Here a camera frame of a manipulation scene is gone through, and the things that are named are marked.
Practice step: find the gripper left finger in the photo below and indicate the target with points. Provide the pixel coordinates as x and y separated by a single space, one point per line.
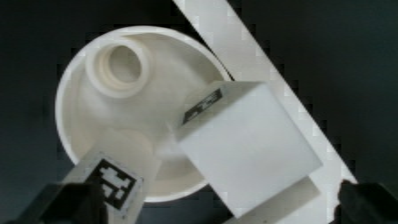
69 204

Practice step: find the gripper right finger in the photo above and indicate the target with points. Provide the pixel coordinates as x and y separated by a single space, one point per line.
369 203

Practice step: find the white stool leg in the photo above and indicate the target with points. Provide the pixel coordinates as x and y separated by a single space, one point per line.
243 142
120 166

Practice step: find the white round stool seat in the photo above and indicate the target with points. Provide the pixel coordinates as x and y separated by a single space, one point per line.
140 69

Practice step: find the white right fence bar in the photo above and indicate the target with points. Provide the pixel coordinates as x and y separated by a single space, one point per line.
307 206

